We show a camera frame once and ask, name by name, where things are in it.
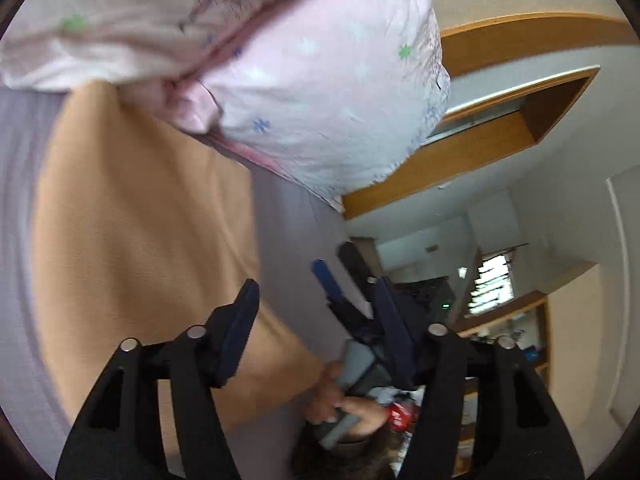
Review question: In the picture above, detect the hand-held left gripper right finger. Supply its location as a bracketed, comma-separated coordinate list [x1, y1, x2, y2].
[370, 276, 586, 480]

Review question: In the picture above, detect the wooden shelf unit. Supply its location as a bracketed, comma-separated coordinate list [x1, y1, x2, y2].
[450, 290, 552, 476]

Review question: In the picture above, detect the pink floral pillow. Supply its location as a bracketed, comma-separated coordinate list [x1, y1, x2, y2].
[0, 0, 452, 201]

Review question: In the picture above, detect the person's right hand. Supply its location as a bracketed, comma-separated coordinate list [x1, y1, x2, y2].
[305, 360, 392, 438]

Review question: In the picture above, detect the bright window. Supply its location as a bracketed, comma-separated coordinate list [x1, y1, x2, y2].
[469, 254, 517, 317]

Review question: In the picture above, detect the red can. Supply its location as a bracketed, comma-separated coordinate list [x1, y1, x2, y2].
[387, 402, 422, 432]

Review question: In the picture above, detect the purple bed sheet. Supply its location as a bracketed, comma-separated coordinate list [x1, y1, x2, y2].
[0, 85, 373, 480]

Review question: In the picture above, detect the wooden door frame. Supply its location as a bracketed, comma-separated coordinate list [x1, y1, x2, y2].
[342, 12, 640, 221]

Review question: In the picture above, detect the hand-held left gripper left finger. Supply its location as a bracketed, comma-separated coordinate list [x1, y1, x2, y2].
[55, 278, 261, 480]

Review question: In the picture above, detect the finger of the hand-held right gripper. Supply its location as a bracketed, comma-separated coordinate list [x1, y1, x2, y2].
[311, 259, 373, 333]
[337, 242, 382, 313]

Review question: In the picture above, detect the orange cloth garment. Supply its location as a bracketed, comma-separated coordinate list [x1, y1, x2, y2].
[31, 80, 342, 461]

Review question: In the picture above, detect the dark hair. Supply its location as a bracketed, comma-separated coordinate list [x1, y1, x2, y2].
[291, 422, 401, 480]

